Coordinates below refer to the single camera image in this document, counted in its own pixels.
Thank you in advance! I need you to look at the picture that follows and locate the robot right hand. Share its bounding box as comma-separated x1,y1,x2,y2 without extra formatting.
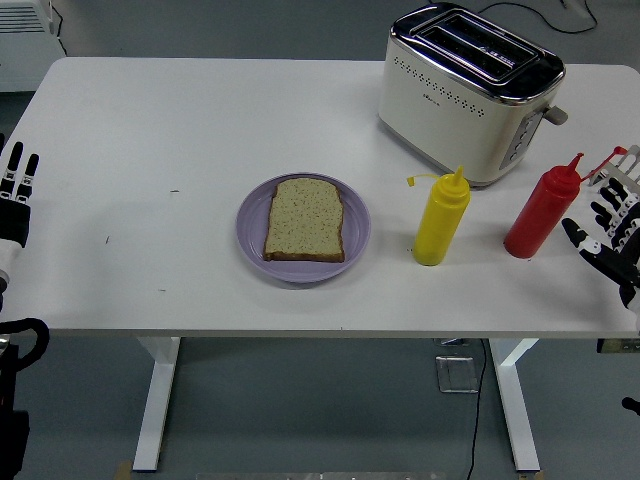
560,177,640,334

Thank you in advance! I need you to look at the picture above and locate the thin black cable loop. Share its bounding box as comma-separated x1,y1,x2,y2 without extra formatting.
477,0,599,35

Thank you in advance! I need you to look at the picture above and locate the purple plate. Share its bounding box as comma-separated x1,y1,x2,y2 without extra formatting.
235,172,373,285

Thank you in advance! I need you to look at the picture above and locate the table control panel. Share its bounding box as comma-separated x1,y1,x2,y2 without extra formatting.
596,338,640,354

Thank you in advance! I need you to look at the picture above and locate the white appliance with grille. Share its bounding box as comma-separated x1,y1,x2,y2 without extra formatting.
0,0,69,94

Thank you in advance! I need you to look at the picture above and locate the metal floor plate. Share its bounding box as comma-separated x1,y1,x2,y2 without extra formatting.
435,355,480,395

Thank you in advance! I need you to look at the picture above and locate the yellow squeeze bottle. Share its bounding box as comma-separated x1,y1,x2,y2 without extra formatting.
405,166,472,267

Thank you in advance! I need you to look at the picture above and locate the cream and chrome toaster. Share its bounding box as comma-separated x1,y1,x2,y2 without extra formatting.
377,2,569,190

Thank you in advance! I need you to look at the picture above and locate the white table leg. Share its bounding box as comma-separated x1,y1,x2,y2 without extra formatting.
488,338,541,473
132,337,181,473

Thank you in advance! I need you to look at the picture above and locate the black floor cable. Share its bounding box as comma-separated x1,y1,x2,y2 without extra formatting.
467,339,489,480

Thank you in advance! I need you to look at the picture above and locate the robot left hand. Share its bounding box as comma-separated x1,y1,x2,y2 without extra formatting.
0,133,41,282

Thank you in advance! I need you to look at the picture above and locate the red squeeze bottle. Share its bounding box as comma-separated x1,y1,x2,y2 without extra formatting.
503,145,627,260

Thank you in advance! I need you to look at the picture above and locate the slice of bread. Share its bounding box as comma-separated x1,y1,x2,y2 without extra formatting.
262,177,347,263

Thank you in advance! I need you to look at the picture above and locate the black appliance cord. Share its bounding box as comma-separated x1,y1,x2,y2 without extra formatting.
49,0,69,57

